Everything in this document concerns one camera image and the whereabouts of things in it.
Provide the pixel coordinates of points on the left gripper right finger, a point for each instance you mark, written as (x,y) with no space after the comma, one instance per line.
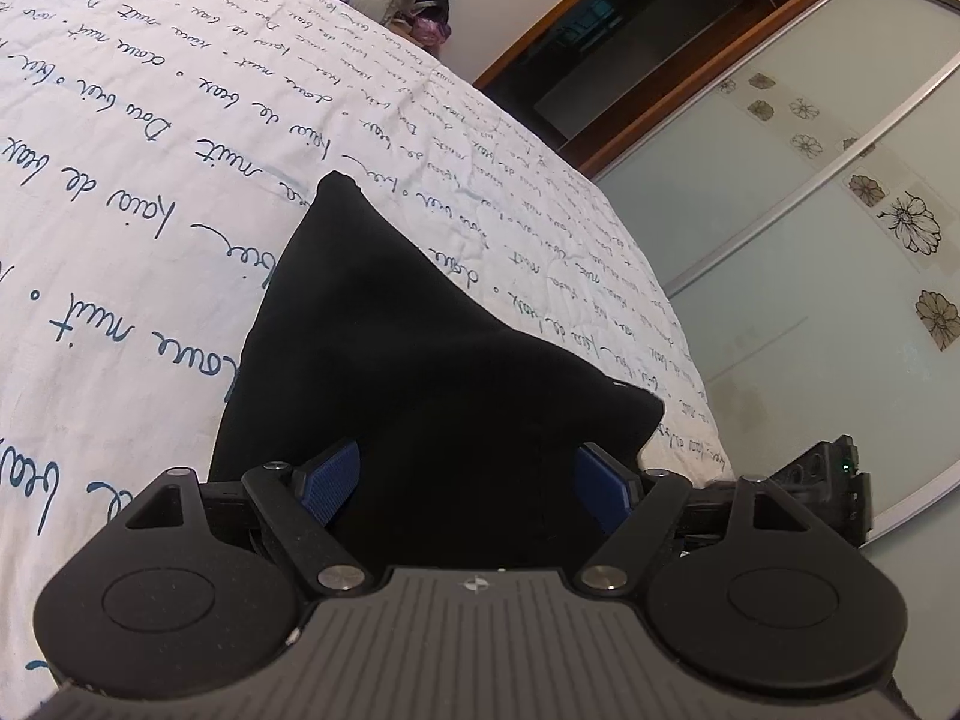
(608,490)

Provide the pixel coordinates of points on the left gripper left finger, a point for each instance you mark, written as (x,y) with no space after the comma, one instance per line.
(324,484)

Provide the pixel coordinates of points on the black pants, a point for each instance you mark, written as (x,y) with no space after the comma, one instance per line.
(467,430)

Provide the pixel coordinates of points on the frosted sliding wardrobe door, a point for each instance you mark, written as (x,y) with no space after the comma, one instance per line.
(801,213)

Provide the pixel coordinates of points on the white script-print bedsheet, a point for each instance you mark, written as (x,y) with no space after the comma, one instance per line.
(157,155)

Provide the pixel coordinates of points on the wooden door frame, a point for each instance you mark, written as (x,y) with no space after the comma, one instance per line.
(594,76)

